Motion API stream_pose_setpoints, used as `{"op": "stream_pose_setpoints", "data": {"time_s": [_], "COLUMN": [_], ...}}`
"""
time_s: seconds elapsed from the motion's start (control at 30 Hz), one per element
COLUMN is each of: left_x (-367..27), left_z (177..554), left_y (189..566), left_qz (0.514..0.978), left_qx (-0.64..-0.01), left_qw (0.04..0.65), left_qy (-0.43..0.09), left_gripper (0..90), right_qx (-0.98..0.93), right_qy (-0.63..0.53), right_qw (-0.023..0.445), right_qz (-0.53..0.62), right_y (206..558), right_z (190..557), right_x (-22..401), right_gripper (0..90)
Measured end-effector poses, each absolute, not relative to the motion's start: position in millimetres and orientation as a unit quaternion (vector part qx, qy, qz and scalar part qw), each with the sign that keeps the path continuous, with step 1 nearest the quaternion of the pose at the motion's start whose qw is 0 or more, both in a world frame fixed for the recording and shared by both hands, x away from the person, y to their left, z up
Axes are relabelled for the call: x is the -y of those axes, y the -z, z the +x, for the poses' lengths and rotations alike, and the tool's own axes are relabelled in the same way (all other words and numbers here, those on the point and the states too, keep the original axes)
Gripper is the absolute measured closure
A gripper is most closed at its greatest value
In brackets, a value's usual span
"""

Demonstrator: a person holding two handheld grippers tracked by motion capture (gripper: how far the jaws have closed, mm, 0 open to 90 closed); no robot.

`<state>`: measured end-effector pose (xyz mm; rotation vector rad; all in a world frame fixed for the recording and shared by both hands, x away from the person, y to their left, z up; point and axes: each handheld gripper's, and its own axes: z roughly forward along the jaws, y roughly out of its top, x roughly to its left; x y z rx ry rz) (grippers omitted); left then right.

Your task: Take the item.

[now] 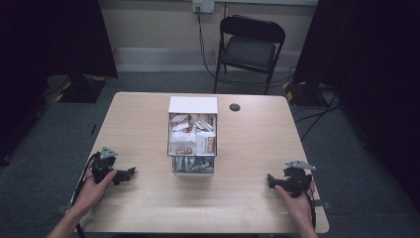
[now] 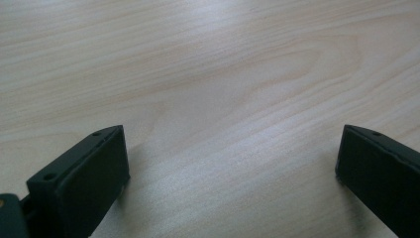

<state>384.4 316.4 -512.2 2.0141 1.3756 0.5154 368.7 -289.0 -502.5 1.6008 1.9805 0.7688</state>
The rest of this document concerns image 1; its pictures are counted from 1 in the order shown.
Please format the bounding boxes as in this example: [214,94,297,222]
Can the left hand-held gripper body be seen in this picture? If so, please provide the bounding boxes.
[91,146,119,184]

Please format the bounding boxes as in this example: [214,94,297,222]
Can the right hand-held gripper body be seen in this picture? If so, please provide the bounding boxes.
[282,160,317,199]

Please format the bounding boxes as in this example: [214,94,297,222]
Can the person's left hand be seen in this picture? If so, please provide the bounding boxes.
[72,158,119,216]

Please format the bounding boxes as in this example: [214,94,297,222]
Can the person's right hand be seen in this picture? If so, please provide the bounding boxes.
[273,179,317,230]

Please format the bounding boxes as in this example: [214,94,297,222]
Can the clear plastic drawer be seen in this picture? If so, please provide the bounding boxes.
[170,155,216,177]

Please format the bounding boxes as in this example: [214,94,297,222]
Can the pile of silver packets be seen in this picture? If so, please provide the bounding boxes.
[173,156,214,173]

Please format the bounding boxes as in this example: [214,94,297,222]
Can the white box of snack packets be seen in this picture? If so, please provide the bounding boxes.
[166,112,219,158]

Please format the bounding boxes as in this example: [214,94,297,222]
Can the pile of white brown packets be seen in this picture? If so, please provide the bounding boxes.
[168,113,218,156]

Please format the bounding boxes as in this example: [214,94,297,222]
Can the black stand base striped tape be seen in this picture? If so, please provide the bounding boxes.
[281,80,333,107]
[49,72,109,104]

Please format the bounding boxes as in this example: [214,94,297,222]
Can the white drawer cabinet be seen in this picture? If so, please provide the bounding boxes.
[167,95,219,115]

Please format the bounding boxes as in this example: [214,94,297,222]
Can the black folding chair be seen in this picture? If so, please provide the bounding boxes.
[212,14,287,96]

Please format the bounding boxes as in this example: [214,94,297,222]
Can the black curtain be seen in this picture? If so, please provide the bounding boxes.
[0,0,119,167]
[291,0,420,212]

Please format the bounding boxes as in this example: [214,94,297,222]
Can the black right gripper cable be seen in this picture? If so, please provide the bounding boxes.
[291,178,318,231]

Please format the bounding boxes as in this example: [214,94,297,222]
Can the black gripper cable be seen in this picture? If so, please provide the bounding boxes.
[70,151,101,238]
[291,178,318,231]

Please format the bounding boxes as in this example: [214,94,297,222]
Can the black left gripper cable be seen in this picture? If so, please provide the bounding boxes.
[70,151,101,238]

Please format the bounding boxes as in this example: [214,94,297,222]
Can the grey table edge bracket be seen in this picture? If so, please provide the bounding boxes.
[54,201,73,213]
[313,199,332,210]

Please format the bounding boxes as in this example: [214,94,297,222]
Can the black floor cables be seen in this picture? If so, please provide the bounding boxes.
[290,88,343,143]

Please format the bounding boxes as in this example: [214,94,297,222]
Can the white wall socket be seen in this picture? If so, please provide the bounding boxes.
[192,0,216,15]

